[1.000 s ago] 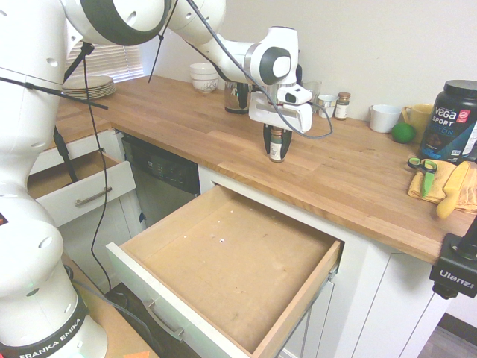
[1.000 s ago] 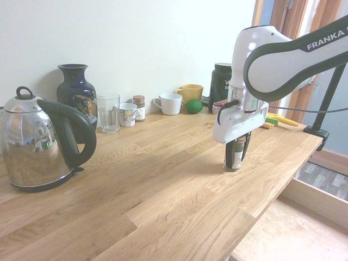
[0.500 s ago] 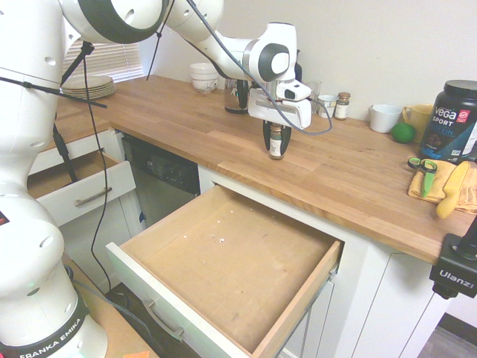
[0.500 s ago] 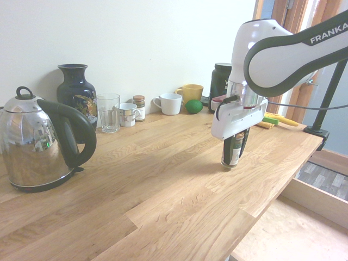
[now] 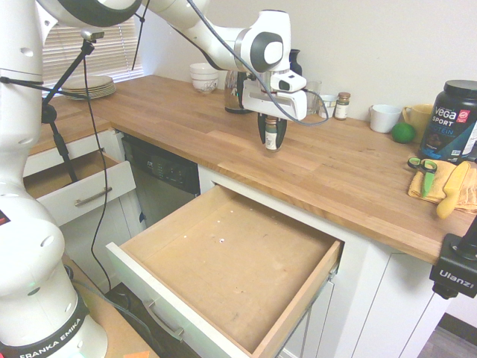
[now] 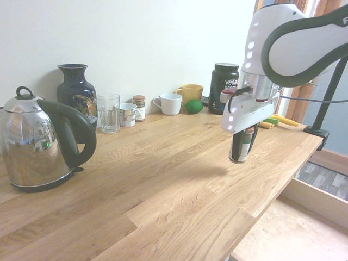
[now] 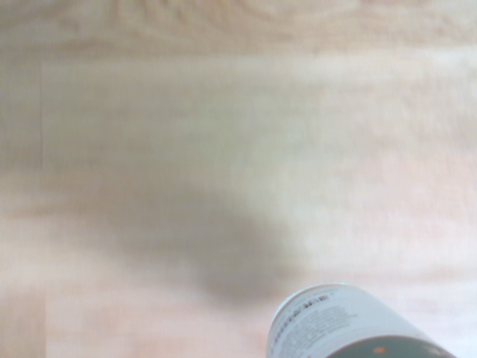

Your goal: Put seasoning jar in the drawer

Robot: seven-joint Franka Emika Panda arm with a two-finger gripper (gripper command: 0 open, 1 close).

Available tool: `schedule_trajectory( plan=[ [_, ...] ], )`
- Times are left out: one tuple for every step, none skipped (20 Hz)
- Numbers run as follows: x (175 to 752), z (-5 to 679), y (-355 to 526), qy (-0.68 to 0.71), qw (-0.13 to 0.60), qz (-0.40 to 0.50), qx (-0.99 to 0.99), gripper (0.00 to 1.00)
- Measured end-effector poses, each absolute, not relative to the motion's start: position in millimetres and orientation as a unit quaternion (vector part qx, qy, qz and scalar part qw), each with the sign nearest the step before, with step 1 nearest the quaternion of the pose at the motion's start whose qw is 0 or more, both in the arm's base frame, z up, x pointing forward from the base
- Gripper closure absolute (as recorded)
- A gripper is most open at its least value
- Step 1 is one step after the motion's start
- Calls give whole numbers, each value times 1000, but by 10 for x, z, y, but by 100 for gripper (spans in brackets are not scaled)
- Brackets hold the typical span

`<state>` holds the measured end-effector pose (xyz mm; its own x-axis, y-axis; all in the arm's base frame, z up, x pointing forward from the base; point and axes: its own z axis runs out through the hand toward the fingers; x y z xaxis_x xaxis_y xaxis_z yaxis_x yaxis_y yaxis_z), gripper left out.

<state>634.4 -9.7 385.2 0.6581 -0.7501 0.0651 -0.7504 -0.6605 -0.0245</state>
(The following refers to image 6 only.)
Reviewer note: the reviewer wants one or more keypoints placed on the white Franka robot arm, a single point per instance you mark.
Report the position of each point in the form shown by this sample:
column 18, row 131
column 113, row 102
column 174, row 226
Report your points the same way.
column 285, row 54

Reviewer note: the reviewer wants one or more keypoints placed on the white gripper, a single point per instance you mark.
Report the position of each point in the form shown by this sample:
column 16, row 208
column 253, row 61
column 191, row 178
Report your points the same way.
column 250, row 114

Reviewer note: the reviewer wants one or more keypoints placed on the dark blue painted vase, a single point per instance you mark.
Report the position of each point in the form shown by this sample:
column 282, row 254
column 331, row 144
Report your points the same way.
column 74, row 92

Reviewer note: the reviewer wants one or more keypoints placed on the stainless steel electric kettle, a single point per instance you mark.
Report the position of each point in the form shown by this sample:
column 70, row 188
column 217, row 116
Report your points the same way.
column 30, row 141

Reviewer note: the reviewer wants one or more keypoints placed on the wooden glass-panel door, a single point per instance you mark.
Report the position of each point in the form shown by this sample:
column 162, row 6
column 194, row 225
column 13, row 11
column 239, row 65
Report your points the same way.
column 303, row 108

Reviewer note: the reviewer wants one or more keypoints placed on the black Vega protein tub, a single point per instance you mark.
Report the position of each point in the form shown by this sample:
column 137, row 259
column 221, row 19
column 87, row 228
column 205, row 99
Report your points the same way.
column 218, row 89

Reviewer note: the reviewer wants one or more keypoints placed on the small patterned white cup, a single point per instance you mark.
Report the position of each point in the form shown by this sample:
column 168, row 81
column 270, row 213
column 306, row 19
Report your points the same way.
column 127, row 115

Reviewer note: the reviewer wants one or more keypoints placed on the small black flat object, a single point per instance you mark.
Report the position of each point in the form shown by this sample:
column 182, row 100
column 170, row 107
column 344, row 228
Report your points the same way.
column 205, row 102

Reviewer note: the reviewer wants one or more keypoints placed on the green lime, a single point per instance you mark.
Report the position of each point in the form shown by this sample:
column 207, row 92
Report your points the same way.
column 193, row 106

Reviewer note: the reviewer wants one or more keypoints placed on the seasoning jar with copper lid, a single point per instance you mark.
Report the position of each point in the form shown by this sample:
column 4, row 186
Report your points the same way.
column 247, row 145

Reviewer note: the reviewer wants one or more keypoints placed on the yellow mug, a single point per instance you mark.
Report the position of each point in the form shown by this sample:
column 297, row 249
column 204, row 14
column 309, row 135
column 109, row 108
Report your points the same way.
column 193, row 92

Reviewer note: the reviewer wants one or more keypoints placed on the clear faceted drinking glass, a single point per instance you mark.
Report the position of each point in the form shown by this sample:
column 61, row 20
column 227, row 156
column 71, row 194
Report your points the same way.
column 108, row 114

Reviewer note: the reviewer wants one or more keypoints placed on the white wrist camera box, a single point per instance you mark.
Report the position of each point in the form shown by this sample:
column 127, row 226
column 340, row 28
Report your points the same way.
column 225, row 96

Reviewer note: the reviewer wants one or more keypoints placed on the black clamp camera stand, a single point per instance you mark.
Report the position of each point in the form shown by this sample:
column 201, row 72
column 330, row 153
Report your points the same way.
column 324, row 108

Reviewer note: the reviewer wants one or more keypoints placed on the plain white mug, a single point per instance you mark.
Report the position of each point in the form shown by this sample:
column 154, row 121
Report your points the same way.
column 171, row 104

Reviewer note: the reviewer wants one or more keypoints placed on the spice jar with copper lid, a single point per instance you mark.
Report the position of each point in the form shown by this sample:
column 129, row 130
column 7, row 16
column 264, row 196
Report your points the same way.
column 139, row 108

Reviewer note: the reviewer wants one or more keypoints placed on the yellow knife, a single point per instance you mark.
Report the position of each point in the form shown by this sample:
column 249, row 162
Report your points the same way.
column 286, row 121

